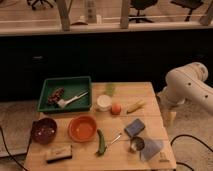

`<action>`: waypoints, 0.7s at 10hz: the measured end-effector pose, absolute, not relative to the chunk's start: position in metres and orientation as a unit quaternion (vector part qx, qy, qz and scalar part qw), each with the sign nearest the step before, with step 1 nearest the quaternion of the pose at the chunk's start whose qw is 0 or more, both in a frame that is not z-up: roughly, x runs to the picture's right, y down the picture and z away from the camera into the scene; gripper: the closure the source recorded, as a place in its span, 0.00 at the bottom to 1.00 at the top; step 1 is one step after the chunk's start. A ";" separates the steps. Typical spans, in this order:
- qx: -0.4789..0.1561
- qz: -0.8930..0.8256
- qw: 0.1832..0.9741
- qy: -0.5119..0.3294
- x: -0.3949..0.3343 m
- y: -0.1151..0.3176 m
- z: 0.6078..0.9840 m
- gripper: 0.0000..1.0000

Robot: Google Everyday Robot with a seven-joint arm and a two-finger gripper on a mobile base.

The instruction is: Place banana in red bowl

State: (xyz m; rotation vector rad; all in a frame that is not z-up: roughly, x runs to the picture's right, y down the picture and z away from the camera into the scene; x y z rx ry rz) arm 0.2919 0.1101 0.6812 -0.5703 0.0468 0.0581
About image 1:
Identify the yellow banana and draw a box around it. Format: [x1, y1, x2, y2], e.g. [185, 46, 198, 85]
[127, 101, 145, 114]

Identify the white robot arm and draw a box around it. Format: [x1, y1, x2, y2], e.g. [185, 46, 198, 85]
[157, 62, 213, 127]

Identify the red bowl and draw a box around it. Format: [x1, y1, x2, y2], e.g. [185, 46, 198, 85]
[68, 115, 97, 143]

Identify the dark maroon bowl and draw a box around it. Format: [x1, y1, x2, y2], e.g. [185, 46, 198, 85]
[31, 118, 57, 145]

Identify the grey blue cloth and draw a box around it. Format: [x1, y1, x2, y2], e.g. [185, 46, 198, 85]
[140, 138, 164, 162]

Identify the blue sponge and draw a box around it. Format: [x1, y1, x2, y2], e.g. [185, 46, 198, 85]
[124, 119, 145, 137]

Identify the metal cup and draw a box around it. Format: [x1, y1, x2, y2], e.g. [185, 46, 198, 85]
[130, 137, 145, 152]

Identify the orange fruit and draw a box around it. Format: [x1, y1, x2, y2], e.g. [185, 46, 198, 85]
[111, 103, 121, 115]

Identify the metal spoon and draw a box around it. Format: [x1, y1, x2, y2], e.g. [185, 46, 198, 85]
[104, 133, 122, 152]

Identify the white round container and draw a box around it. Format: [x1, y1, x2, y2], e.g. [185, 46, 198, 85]
[96, 95, 112, 111]

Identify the green plastic tray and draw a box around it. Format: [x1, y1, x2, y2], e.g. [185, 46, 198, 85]
[38, 76, 92, 113]

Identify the black office chair right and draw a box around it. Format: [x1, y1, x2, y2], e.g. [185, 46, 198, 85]
[171, 0, 203, 22]

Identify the black office chair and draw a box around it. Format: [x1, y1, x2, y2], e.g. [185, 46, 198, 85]
[26, 0, 54, 11]
[129, 0, 158, 23]
[171, 0, 203, 22]

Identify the brown grape bunch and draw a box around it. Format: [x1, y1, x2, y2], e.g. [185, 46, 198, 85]
[47, 88, 64, 105]

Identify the wooden block eraser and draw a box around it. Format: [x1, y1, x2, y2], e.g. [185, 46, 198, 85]
[45, 145, 72, 163]

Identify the black office chair left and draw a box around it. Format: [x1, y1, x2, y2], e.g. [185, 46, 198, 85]
[26, 0, 54, 11]

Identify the black cable right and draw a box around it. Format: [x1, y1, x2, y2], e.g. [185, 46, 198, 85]
[170, 134, 213, 171]

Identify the black cable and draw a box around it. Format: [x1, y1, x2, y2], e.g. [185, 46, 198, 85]
[0, 125, 29, 171]
[170, 134, 213, 171]

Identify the black cable left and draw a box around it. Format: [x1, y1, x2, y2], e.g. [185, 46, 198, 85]
[0, 125, 29, 171]

